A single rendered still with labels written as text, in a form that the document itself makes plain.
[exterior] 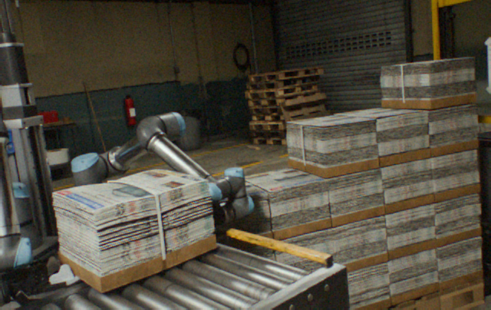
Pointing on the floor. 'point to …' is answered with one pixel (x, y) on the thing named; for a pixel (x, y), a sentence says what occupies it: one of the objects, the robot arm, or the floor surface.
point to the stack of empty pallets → (283, 83)
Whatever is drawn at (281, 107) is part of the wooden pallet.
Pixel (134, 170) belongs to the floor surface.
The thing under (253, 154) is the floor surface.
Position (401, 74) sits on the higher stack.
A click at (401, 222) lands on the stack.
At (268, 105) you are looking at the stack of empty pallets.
